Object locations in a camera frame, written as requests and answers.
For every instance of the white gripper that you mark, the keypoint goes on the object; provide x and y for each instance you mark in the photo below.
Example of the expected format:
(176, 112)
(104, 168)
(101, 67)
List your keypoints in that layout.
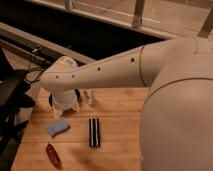
(63, 101)

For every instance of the dark red pepper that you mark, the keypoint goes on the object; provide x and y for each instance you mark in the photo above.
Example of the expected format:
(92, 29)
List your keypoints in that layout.
(53, 156)

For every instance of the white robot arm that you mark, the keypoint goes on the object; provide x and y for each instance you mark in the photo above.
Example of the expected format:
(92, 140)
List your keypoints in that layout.
(176, 124)

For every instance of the dark round plate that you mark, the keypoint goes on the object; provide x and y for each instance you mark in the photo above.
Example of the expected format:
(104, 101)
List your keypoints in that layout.
(77, 92)

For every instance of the clear plastic bottle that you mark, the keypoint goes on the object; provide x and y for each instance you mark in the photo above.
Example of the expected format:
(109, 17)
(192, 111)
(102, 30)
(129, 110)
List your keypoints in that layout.
(89, 96)

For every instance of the black equipment at left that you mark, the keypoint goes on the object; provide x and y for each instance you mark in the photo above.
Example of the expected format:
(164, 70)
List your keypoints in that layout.
(13, 97)

